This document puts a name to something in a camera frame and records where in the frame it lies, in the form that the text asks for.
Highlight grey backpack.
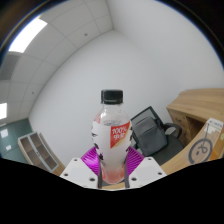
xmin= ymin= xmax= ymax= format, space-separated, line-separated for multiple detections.
xmin=132 ymin=115 xmax=168 ymax=158

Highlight wooden side desk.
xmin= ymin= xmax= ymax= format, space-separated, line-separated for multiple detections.
xmin=165 ymin=88 xmax=224 ymax=148

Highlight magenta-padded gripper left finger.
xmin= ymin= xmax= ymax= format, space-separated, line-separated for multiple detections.
xmin=59 ymin=146 xmax=102 ymax=190

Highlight ceiling air vent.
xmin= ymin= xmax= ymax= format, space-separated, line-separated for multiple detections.
xmin=0 ymin=53 xmax=21 ymax=81

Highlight wooden shelf cabinet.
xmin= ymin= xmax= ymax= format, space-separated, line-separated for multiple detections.
xmin=17 ymin=131 xmax=66 ymax=177

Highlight ceiling light panel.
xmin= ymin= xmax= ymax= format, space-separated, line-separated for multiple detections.
xmin=8 ymin=16 xmax=48 ymax=54
xmin=0 ymin=102 xmax=8 ymax=121

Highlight black mesh office chair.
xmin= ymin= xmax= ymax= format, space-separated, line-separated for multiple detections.
xmin=129 ymin=105 xmax=184 ymax=166

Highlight clear bottle with pink drink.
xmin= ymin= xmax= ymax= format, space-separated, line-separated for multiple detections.
xmin=91 ymin=89 xmax=134 ymax=185

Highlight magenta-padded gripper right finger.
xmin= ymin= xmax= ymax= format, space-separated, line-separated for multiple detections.
xmin=124 ymin=146 xmax=168 ymax=190

